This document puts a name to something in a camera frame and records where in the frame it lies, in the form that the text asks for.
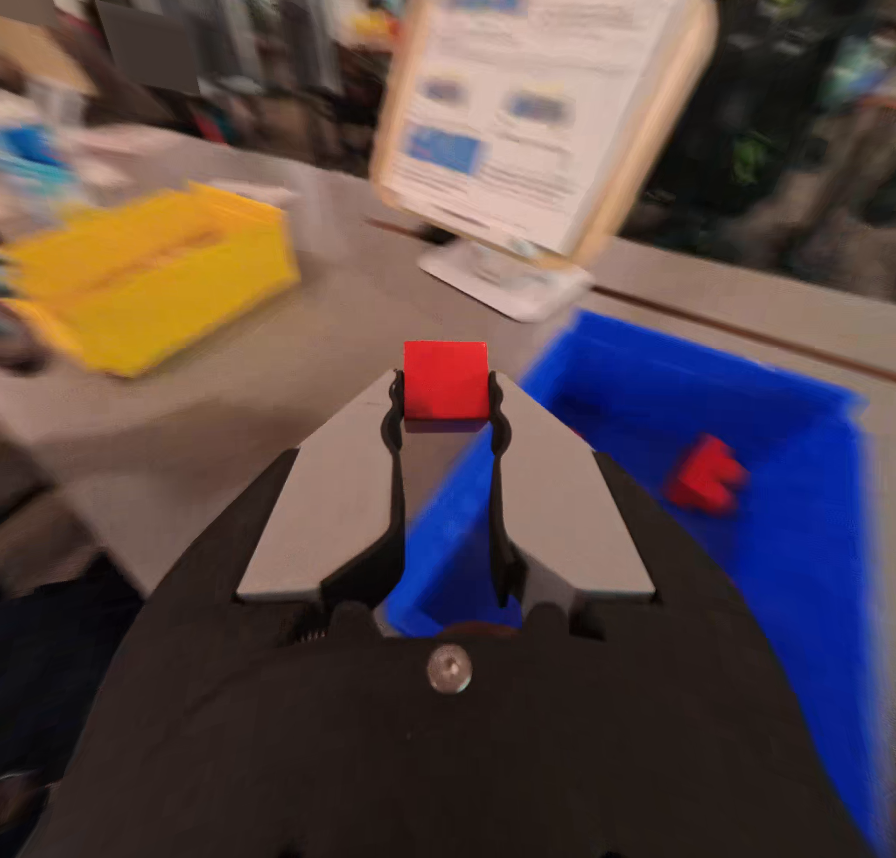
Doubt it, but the printed instruction sheet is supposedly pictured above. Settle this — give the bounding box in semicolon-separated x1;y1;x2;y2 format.
381;0;701;253

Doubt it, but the red two-stud plastic brick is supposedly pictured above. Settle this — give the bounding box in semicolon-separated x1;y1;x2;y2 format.
664;433;751;517

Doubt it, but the red wooden cube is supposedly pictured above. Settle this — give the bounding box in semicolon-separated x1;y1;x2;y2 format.
404;340;490;422

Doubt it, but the yellow plastic bin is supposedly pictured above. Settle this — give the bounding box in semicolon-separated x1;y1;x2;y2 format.
0;181;303;380

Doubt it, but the blue plastic bin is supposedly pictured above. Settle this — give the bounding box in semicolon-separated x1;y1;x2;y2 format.
381;309;889;855

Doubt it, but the instruction sheet on stand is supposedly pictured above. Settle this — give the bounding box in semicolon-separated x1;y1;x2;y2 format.
370;0;722;271

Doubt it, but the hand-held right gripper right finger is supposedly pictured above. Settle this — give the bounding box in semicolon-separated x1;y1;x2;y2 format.
489;371;657;607

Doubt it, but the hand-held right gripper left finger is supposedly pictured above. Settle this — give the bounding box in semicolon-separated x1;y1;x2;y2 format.
237;370;407;603

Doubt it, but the white stand base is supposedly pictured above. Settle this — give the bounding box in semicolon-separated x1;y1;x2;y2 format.
418;238;596;323

